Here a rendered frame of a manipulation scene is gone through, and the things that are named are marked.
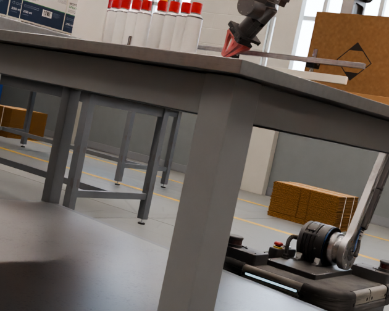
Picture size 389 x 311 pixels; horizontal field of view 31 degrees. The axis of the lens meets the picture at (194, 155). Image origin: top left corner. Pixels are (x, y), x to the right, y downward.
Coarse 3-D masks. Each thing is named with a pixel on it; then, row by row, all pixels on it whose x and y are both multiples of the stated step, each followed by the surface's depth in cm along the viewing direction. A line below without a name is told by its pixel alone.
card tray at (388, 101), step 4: (348, 92) 166; (364, 96) 163; (368, 96) 162; (372, 96) 162; (376, 96) 161; (380, 96) 160; (376, 100) 161; (380, 100) 160; (384, 100) 160; (388, 100) 159; (388, 104) 159
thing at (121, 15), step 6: (126, 0) 241; (120, 6) 243; (126, 6) 241; (120, 12) 241; (126, 12) 241; (120, 18) 241; (114, 24) 243; (120, 24) 241; (114, 30) 242; (120, 30) 241; (114, 36) 241; (120, 36) 241; (114, 42) 241; (120, 42) 241
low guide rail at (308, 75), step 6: (288, 72) 189; (294, 72) 188; (300, 72) 187; (306, 72) 185; (312, 72) 184; (306, 78) 185; (312, 78) 184; (318, 78) 183; (324, 78) 181; (330, 78) 180; (336, 78) 179; (342, 78) 178; (342, 84) 178
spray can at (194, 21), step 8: (192, 8) 219; (200, 8) 218; (192, 16) 217; (200, 16) 218; (192, 24) 217; (200, 24) 218; (184, 32) 219; (192, 32) 218; (200, 32) 220; (184, 40) 218; (192, 40) 218; (184, 48) 218; (192, 48) 218
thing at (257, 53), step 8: (200, 48) 221; (208, 48) 219; (216, 48) 217; (256, 56) 207; (264, 56) 204; (272, 56) 202; (280, 56) 200; (288, 56) 198; (296, 56) 196; (328, 64) 189; (336, 64) 188; (344, 64) 186; (352, 64) 184; (360, 64) 183
